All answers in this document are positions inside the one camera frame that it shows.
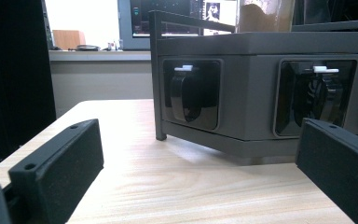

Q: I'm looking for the wooden box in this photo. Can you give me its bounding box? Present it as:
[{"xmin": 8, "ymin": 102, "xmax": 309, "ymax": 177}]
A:
[{"xmin": 51, "ymin": 29, "xmax": 87, "ymax": 50}]

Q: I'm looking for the black curtain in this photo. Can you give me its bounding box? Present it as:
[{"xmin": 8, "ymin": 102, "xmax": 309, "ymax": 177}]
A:
[{"xmin": 0, "ymin": 0, "xmax": 58, "ymax": 162}]

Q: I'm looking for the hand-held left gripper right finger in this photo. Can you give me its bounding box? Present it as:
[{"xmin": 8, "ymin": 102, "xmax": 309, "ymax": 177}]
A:
[{"xmin": 295, "ymin": 117, "xmax": 358, "ymax": 224}]

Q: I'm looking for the grey corner rack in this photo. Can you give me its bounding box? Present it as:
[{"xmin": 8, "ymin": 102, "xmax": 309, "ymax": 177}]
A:
[{"xmin": 148, "ymin": 9, "xmax": 358, "ymax": 166}]

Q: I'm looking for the long office desk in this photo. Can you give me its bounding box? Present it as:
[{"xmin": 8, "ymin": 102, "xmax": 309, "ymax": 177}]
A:
[{"xmin": 48, "ymin": 49, "xmax": 153, "ymax": 63}]

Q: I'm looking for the monitor with white screen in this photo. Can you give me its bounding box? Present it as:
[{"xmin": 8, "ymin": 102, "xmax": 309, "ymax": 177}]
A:
[{"xmin": 202, "ymin": 0, "xmax": 239, "ymax": 36}]

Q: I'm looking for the monitor with dark screen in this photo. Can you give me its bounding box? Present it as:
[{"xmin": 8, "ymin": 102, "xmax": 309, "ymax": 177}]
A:
[{"xmin": 117, "ymin": 0, "xmax": 205, "ymax": 50}]

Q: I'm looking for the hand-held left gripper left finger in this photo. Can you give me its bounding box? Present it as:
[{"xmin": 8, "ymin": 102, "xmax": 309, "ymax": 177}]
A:
[{"xmin": 7, "ymin": 119, "xmax": 105, "ymax": 224}]

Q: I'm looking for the dark flat object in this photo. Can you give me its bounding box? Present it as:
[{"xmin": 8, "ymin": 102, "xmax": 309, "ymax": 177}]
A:
[{"xmin": 76, "ymin": 44, "xmax": 102, "ymax": 52}]

